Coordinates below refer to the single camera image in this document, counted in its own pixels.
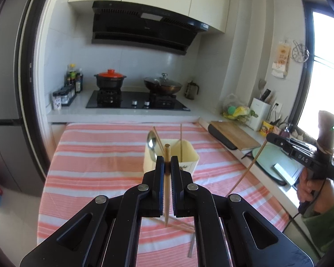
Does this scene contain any dark wok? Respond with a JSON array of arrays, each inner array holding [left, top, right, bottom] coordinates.
[[144, 77, 183, 95]]

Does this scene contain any dark door frame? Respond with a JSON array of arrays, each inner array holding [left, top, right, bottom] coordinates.
[[15, 0, 62, 178]]

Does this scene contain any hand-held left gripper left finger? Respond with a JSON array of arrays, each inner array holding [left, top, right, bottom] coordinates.
[[19, 156, 167, 267]]

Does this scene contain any glass wok lid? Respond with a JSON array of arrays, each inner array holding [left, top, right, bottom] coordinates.
[[146, 73, 181, 85]]

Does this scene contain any printed paper bag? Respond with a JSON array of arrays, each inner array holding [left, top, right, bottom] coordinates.
[[271, 41, 291, 78]]

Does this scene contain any black gas stove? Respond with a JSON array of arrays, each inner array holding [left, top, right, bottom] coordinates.
[[86, 90, 191, 112]]

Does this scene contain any metal spoon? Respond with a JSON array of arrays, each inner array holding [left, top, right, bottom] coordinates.
[[146, 130, 159, 162]]

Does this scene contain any white print spice jar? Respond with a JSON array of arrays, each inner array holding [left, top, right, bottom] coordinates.
[[52, 90, 62, 110]]

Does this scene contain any person's right hand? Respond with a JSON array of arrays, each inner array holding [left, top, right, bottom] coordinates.
[[297, 170, 334, 214]]

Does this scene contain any bag of yellow green produce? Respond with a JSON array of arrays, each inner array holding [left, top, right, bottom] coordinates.
[[222, 93, 258, 121]]

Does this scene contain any red pot lid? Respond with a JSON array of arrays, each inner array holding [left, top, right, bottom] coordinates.
[[98, 69, 123, 78]]

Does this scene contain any wooden cutting board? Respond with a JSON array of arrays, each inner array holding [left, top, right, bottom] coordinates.
[[210, 120, 261, 151]]

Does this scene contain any pile of wooden chopsticks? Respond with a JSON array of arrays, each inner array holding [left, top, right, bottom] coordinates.
[[149, 216, 196, 233]]

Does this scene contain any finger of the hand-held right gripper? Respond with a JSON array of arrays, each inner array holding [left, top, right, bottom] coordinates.
[[266, 133, 318, 158]]

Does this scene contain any dark sauce bottle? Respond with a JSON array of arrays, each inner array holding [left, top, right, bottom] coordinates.
[[75, 69, 83, 93]]

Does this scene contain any metal wire trivet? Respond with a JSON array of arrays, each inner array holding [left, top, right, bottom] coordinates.
[[292, 40, 309, 62]]

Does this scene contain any grey refrigerator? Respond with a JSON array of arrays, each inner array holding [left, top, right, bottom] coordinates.
[[0, 0, 51, 192]]

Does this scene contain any yellow cap bottle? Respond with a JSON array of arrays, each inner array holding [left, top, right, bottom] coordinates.
[[67, 63, 76, 87]]

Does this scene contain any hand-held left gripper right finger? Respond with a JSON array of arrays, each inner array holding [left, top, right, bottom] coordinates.
[[170, 156, 315, 267]]

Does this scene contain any glass carafe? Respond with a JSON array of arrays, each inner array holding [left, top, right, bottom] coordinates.
[[184, 81, 200, 101]]

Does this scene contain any round light green tray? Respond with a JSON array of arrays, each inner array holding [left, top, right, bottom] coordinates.
[[252, 146, 304, 185]]

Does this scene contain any black range hood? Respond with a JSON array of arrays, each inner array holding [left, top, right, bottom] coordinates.
[[91, 0, 209, 56]]

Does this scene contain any white knife block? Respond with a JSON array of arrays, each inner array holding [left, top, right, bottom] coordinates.
[[250, 97, 272, 131]]

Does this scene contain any yellow printed cup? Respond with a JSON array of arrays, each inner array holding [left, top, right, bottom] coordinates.
[[262, 120, 275, 136]]

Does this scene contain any pink striped tablecloth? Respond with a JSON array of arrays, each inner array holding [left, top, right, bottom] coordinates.
[[37, 122, 291, 267]]

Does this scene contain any black clay pot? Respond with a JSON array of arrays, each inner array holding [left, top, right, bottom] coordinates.
[[94, 74, 127, 92]]

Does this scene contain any window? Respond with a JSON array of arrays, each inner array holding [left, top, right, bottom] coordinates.
[[298, 0, 334, 151]]

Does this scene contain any black cable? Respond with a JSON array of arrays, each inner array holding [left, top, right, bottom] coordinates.
[[282, 210, 305, 231]]

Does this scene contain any cream utensil holder box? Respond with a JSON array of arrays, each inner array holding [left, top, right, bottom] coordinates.
[[143, 139, 200, 176]]

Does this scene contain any single wooden chopstick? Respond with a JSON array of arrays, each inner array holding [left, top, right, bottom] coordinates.
[[164, 144, 172, 227], [228, 140, 268, 196], [153, 126, 165, 156]]

